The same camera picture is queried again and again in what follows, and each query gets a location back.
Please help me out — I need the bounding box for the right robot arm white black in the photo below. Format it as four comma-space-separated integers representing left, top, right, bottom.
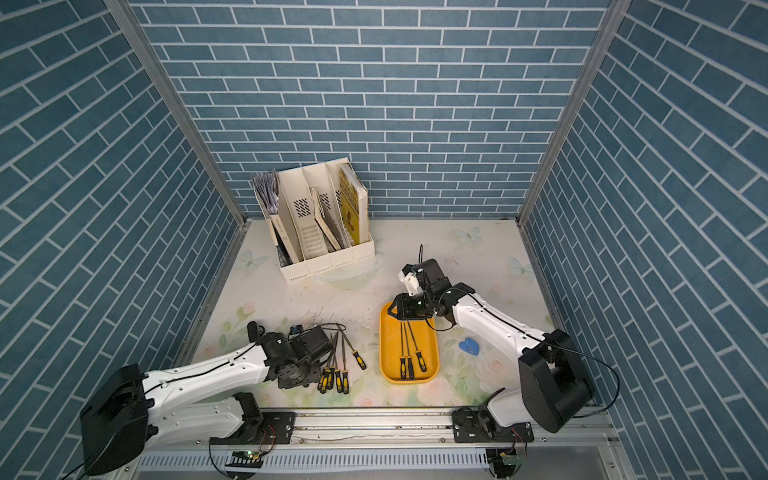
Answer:
388, 259, 594, 434

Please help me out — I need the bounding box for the purple patterned booklet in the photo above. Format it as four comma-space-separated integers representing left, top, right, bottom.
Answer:
252, 171, 279, 216

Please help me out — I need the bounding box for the white cable duct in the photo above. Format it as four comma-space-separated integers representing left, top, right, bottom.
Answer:
139, 448, 488, 474

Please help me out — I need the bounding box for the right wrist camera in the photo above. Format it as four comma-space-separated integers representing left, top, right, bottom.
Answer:
398, 264, 423, 297

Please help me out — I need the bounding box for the file tool yellow black handle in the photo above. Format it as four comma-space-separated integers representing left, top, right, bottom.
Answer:
398, 321, 408, 380

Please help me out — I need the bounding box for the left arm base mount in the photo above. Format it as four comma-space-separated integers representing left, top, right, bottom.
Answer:
210, 411, 297, 447

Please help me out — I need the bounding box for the yellow plastic tray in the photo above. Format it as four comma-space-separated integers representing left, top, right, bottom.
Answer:
379, 302, 440, 384

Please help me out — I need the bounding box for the white file organizer rack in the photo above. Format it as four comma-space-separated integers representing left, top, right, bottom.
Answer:
255, 158, 375, 282

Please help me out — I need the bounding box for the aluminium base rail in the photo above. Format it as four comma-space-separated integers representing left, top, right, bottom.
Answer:
119, 407, 619, 451

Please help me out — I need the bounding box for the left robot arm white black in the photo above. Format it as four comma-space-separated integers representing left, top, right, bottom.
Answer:
79, 321, 334, 476

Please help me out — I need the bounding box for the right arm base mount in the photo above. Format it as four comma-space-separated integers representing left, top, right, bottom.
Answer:
451, 407, 534, 444

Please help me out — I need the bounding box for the yellow book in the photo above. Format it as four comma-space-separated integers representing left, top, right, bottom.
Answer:
339, 162, 369, 245

